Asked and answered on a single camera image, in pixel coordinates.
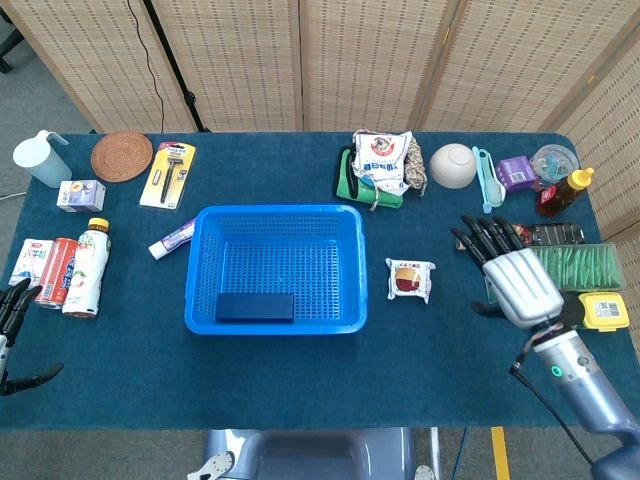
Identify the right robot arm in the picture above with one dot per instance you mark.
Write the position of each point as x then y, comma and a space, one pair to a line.
585, 390

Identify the clear box of green packets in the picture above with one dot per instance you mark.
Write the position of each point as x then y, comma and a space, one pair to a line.
585, 267

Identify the light blue brush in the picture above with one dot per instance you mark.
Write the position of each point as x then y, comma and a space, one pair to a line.
492, 187

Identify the blue felt table cloth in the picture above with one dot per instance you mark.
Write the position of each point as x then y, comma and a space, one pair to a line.
125, 360

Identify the black furniture piece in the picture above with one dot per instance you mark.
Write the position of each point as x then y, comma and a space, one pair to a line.
7, 47

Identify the small purple white carton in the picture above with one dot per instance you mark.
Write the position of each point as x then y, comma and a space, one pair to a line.
80, 196

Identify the round woven rattan coaster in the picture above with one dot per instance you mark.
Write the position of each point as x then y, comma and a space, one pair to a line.
121, 156

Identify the small purple box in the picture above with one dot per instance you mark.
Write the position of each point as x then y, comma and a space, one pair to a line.
517, 172

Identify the blue plastic basket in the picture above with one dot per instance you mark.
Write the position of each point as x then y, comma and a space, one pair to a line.
270, 250

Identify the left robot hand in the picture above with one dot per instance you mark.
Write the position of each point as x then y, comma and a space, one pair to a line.
12, 310

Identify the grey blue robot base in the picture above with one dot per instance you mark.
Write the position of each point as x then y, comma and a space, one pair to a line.
310, 455

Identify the amber bottle with yellow cap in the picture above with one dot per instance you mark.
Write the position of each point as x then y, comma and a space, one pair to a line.
557, 197

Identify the red soda can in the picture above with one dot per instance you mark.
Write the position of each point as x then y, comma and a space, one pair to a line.
57, 272

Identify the yellow razor blister pack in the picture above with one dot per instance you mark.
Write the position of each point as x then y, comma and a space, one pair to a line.
167, 175

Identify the purple white toothpaste tube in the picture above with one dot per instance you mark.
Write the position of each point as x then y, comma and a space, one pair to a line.
172, 240

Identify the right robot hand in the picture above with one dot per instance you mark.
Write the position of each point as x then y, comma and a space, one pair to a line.
522, 285

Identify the black tripod stand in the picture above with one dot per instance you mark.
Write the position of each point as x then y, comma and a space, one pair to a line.
172, 55

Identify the white snack packet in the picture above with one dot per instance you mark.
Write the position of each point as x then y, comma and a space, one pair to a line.
410, 281

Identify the dark blue rectangular box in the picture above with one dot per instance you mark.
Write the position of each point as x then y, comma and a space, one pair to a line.
255, 307

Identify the clear round plastic container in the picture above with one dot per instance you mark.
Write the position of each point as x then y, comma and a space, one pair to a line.
555, 160

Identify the white bottle with yellow cap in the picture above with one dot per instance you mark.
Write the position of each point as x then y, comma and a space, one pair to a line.
86, 270

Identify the cream bowl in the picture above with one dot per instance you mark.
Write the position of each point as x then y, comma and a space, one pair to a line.
453, 166

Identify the white milk carton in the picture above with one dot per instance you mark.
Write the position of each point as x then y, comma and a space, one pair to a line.
29, 264

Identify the translucent spouted plastic jug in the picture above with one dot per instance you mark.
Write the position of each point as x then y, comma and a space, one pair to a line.
42, 162

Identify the white printed cloth bag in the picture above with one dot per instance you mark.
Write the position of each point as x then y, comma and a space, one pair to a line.
380, 155

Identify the green fabric pouch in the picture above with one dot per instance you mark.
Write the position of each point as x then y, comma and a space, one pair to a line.
347, 180

